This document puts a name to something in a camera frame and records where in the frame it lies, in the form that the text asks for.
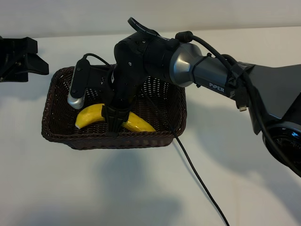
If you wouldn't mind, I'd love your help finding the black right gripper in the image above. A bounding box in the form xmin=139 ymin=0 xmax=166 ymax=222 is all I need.
xmin=103 ymin=70 xmax=144 ymax=137

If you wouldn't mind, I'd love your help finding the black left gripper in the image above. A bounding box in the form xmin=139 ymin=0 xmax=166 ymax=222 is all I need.
xmin=0 ymin=37 xmax=49 ymax=82

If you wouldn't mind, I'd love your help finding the yellow banana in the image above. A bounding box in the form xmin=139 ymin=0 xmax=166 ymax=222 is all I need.
xmin=74 ymin=103 xmax=157 ymax=133

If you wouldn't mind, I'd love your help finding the dark brown wicker basket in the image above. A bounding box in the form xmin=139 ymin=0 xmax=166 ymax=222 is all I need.
xmin=41 ymin=65 xmax=188 ymax=151

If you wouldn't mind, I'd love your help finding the black plug with gold tip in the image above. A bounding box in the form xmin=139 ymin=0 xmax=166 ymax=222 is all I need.
xmin=234 ymin=84 xmax=251 ymax=113

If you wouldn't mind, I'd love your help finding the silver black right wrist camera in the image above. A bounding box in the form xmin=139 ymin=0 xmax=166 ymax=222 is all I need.
xmin=67 ymin=57 xmax=91 ymax=110

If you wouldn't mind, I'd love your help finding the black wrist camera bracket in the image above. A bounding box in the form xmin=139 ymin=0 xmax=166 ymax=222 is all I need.
xmin=88 ymin=65 xmax=113 ymax=92

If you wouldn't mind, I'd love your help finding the black ribbed cable loop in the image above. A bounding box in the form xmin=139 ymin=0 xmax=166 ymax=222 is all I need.
xmin=127 ymin=16 xmax=179 ymax=44

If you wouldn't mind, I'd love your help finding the thin black dangling cable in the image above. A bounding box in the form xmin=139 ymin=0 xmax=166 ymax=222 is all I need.
xmin=83 ymin=53 xmax=230 ymax=226

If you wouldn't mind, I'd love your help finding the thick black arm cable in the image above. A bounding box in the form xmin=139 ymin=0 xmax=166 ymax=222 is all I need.
xmin=175 ymin=31 xmax=297 ymax=168

